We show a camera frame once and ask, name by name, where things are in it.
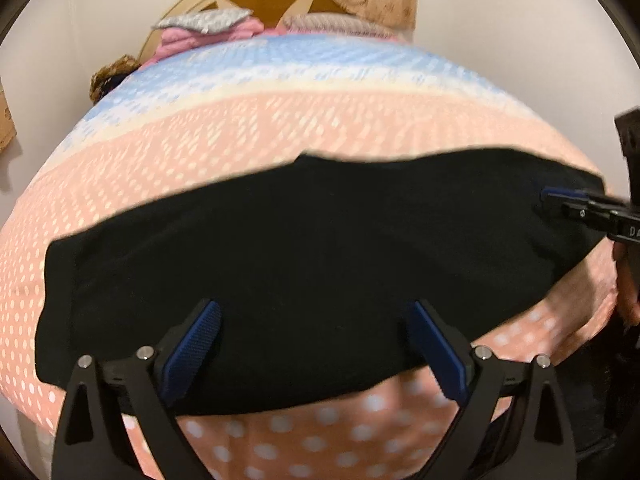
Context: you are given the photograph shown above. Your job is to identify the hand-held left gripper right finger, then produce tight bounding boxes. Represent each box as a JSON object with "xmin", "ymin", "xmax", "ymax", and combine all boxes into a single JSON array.
[{"xmin": 406, "ymin": 299, "xmax": 577, "ymax": 480}]

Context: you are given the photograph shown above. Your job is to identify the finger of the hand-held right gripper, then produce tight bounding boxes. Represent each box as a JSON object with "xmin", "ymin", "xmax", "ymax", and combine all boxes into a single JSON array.
[
  {"xmin": 544, "ymin": 196, "xmax": 628, "ymax": 225},
  {"xmin": 541, "ymin": 186, "xmax": 607, "ymax": 202}
]

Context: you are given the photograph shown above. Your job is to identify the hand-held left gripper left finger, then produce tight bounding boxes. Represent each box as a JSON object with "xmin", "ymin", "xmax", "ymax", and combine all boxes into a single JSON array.
[{"xmin": 52, "ymin": 298, "xmax": 223, "ymax": 480}]

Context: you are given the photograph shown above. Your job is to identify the black pants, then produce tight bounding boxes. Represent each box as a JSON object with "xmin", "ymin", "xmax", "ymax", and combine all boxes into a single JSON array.
[{"xmin": 34, "ymin": 146, "xmax": 608, "ymax": 417}]

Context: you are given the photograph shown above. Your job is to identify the person's right hand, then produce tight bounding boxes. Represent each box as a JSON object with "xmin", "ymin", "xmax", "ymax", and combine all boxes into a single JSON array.
[{"xmin": 612, "ymin": 242, "xmax": 640, "ymax": 328}]

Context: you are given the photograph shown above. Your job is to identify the polka dot bedspread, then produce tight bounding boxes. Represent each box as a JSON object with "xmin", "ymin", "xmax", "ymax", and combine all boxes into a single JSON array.
[{"xmin": 0, "ymin": 32, "xmax": 621, "ymax": 480}]

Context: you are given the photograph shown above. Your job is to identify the striped pillow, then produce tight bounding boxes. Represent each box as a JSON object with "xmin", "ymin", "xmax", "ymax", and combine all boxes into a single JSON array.
[{"xmin": 280, "ymin": 11, "xmax": 401, "ymax": 41}]

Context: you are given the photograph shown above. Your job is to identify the brown floral bag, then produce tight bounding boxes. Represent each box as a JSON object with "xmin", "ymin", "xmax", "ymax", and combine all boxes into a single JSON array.
[{"xmin": 89, "ymin": 55, "xmax": 142, "ymax": 107}]

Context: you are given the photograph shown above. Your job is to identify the beige side window curtain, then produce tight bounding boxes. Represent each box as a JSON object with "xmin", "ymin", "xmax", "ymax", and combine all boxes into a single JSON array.
[{"xmin": 0, "ymin": 77, "xmax": 18, "ymax": 152}]

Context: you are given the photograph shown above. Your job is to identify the pink folded blanket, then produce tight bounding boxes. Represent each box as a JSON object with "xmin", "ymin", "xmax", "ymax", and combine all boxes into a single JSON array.
[{"xmin": 147, "ymin": 19, "xmax": 266, "ymax": 65}]

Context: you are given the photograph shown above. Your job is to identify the grey floral pillow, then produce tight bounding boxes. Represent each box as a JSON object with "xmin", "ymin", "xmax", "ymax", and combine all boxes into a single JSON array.
[{"xmin": 152, "ymin": 8, "xmax": 252, "ymax": 35}]

